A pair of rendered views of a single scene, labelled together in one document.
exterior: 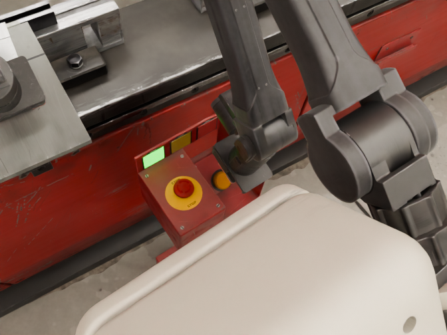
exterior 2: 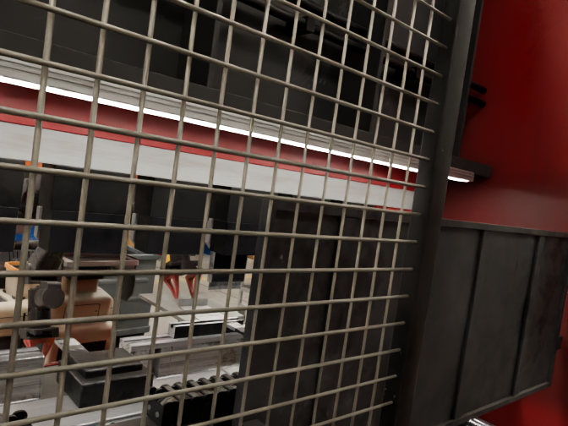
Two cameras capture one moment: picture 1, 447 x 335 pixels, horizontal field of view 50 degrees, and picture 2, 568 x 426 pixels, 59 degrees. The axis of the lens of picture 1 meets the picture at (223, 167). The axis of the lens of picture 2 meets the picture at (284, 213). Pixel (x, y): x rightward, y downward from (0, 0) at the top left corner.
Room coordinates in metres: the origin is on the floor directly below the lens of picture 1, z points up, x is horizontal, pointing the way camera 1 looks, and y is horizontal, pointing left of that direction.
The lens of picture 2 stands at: (1.76, 0.51, 1.36)
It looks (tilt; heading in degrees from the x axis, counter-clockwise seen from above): 3 degrees down; 177
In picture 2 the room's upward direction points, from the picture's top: 8 degrees clockwise
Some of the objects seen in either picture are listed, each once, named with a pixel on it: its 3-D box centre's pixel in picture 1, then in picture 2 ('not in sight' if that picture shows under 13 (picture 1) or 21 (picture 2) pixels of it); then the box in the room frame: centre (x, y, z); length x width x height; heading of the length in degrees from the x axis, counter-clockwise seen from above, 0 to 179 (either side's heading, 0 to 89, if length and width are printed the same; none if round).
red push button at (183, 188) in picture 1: (183, 190); not in sight; (0.37, 0.07, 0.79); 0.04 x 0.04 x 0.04
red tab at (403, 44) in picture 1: (398, 47); not in sight; (1.02, -0.45, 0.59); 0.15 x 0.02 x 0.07; 129
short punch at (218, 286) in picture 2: not in sight; (226, 270); (0.50, 0.45, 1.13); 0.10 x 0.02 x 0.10; 129
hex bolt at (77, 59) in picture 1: (74, 60); not in sight; (0.54, 0.30, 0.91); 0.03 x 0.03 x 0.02
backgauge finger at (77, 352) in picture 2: not in sight; (89, 358); (0.88, 0.25, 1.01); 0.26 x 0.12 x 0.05; 39
